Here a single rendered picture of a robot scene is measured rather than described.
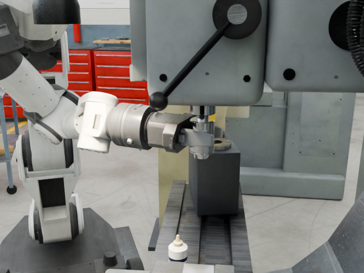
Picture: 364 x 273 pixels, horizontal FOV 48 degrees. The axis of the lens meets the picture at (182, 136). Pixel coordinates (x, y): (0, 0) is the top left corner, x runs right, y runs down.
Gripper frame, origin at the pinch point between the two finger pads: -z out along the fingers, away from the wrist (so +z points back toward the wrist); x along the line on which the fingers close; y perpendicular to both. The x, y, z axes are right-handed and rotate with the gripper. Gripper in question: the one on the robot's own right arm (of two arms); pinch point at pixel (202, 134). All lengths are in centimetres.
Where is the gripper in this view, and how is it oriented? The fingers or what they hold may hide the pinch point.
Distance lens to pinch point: 77.5
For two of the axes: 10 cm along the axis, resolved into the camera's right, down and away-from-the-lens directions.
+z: -9.2, -1.2, 3.7
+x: 3.9, -2.7, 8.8
